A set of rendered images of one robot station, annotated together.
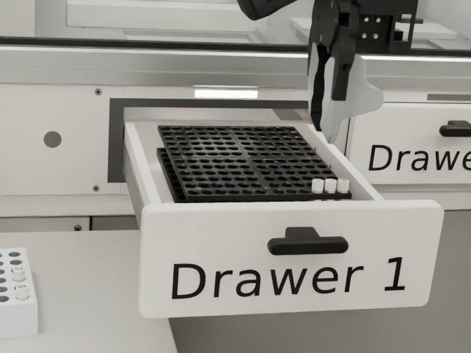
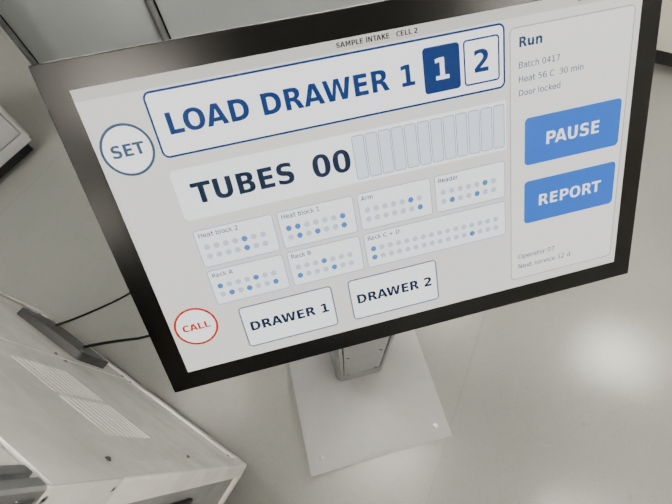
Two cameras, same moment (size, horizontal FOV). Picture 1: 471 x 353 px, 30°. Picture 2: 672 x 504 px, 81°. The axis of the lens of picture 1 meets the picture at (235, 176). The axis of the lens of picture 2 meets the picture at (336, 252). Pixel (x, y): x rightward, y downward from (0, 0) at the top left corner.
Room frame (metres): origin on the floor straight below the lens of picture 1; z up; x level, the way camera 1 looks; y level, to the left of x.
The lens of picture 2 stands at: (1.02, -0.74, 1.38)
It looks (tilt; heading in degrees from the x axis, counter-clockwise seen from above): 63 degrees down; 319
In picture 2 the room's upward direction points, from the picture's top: 4 degrees counter-clockwise
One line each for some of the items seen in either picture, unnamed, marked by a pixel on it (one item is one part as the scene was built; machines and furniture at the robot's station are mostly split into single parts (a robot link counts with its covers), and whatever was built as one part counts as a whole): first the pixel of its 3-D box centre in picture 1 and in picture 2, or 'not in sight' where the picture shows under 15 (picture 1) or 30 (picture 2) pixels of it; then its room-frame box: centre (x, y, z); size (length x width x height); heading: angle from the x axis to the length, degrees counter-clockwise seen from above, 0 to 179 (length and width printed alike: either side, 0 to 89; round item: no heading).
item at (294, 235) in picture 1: (304, 239); not in sight; (0.72, -0.07, 0.91); 0.07 x 0.04 x 0.01; 104
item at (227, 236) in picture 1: (292, 258); not in sight; (0.75, -0.06, 0.87); 0.29 x 0.02 x 0.11; 104
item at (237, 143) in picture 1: (244, 182); not in sight; (0.94, -0.01, 0.87); 0.22 x 0.18 x 0.06; 14
